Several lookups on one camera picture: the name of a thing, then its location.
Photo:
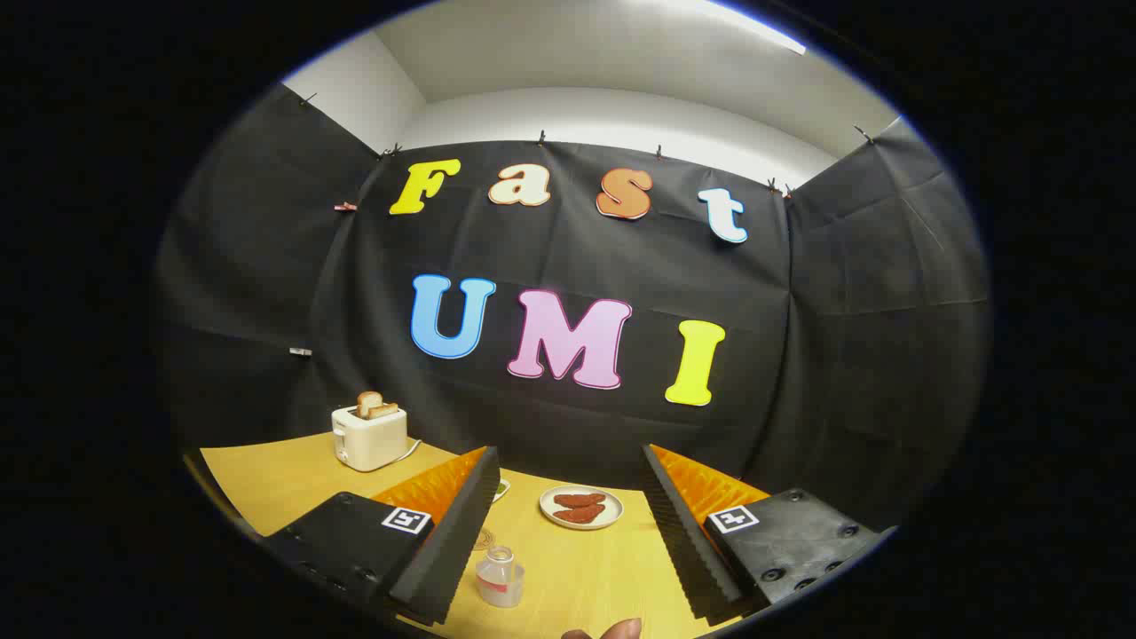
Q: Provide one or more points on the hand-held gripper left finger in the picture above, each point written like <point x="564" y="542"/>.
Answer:
<point x="444" y="550"/>

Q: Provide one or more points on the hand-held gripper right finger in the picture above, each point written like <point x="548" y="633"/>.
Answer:
<point x="692" y="550"/>

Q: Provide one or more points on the round cork coaster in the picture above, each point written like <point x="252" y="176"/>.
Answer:
<point x="484" y="539"/>

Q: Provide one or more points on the clear juice bottle pink label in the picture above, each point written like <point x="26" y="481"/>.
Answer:
<point x="499" y="581"/>

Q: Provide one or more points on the small divided seed dish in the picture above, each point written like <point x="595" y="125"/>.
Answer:
<point x="502" y="488"/>

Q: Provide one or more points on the white round plate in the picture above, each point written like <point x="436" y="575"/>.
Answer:
<point x="612" y="516"/>

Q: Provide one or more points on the wooden table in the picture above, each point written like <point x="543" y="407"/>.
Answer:
<point x="577" y="568"/>

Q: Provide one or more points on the red-brown meat piece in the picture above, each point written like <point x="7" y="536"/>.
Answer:
<point x="579" y="514"/>
<point x="579" y="500"/>

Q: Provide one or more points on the white toaster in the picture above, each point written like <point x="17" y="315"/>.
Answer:
<point x="368" y="439"/>

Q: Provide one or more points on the toast slice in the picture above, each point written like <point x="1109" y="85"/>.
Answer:
<point x="368" y="402"/>
<point x="385" y="410"/>

